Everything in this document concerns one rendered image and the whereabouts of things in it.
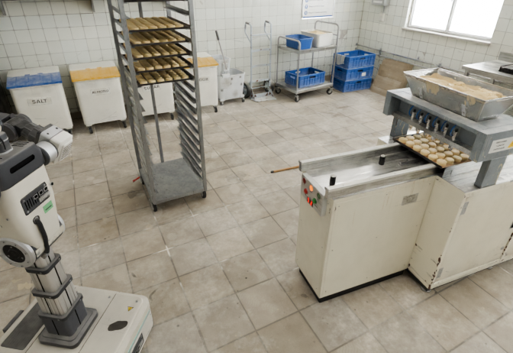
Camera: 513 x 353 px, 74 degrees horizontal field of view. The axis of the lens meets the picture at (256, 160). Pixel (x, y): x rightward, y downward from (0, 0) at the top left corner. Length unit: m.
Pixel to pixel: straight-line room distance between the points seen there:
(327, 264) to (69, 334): 1.38
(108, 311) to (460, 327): 2.04
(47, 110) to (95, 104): 0.52
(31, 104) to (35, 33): 0.95
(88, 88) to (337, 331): 3.75
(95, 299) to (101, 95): 2.97
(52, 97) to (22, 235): 3.21
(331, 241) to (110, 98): 3.48
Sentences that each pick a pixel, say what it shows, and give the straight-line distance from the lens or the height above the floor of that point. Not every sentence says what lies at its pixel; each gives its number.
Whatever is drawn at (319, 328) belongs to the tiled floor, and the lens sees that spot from 2.29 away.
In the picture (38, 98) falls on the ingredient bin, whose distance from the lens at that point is 4.68.
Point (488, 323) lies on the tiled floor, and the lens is 2.69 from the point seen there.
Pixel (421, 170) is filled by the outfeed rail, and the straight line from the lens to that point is 2.11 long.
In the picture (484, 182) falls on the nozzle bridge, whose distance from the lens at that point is 2.19.
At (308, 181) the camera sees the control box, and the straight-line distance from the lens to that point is 1.92.
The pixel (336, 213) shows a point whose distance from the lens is 1.86.
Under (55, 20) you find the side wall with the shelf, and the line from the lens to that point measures 5.15.
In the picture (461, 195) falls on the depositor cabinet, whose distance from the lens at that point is 2.14.
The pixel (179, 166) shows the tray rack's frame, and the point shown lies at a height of 0.15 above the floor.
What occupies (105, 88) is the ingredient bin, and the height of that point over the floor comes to 0.57.
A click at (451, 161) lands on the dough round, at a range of 2.23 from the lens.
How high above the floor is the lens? 1.87
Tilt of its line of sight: 29 degrees down
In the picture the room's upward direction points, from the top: 1 degrees clockwise
